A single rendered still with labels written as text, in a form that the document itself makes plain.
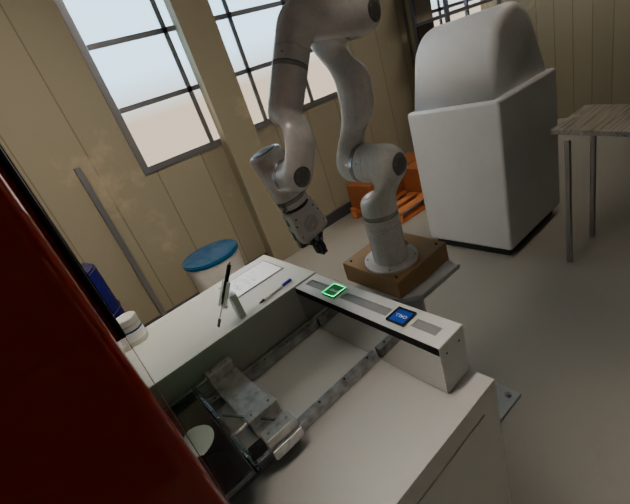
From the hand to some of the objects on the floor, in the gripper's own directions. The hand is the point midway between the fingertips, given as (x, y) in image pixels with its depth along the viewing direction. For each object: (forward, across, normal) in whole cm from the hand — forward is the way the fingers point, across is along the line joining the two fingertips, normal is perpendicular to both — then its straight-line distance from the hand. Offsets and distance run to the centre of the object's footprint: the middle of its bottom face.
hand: (320, 247), depth 108 cm
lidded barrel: (+114, -2, -197) cm, 228 cm away
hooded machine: (+152, -183, -68) cm, 248 cm away
